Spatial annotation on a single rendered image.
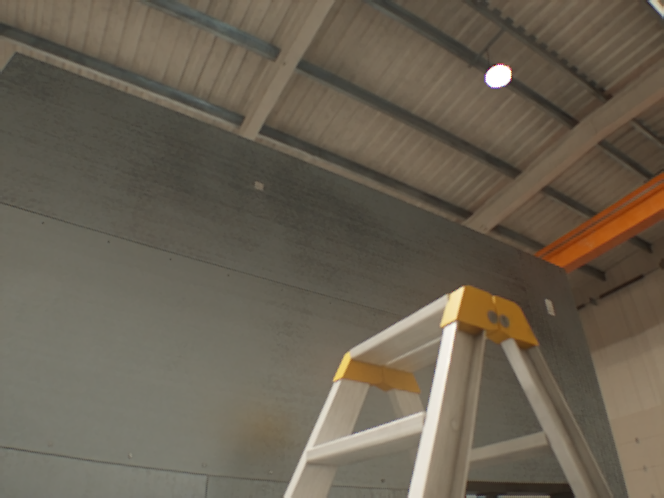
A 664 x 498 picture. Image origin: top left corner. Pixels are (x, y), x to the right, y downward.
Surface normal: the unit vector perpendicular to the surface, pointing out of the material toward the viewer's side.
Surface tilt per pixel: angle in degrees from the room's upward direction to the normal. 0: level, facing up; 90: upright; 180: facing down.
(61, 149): 90
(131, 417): 90
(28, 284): 90
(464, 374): 88
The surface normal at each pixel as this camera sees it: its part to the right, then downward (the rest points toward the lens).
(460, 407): 0.55, -0.50
